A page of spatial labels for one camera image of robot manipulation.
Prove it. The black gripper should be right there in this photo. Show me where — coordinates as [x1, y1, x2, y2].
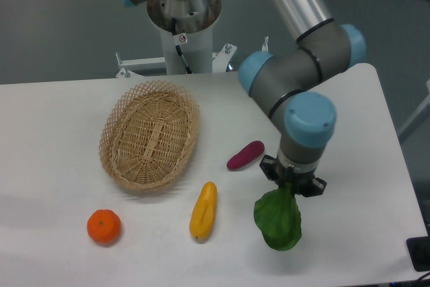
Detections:
[259, 155, 327, 197]

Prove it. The green bok choy vegetable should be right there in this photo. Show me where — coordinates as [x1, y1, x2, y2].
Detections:
[253, 183, 302, 251]

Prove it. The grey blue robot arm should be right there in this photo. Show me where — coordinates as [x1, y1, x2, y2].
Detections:
[121, 0, 366, 197]

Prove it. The purple sweet potato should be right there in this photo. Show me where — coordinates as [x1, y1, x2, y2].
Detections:
[226, 140, 265, 171]

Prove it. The yellow papaya toy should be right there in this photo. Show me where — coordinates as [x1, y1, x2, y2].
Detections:
[189, 181, 218, 241]

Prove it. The black device at table edge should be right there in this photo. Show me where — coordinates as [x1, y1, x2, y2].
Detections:
[406, 236, 429, 272]

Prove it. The white table leg right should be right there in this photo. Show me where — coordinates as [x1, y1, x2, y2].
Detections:
[397, 80, 429, 145]

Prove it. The woven wicker basket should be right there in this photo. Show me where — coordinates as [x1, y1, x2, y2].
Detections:
[99, 81, 200, 193]

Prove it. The orange tangerine toy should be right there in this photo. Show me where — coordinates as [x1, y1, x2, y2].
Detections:
[87, 209, 122, 245]

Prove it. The white metal base frame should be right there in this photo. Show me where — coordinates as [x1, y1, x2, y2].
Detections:
[114, 35, 272, 78]

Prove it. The black cable on pedestal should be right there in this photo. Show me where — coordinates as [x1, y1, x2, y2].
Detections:
[170, 17, 194, 75]

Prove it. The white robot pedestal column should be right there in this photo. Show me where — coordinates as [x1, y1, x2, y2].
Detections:
[147, 0, 222, 75]

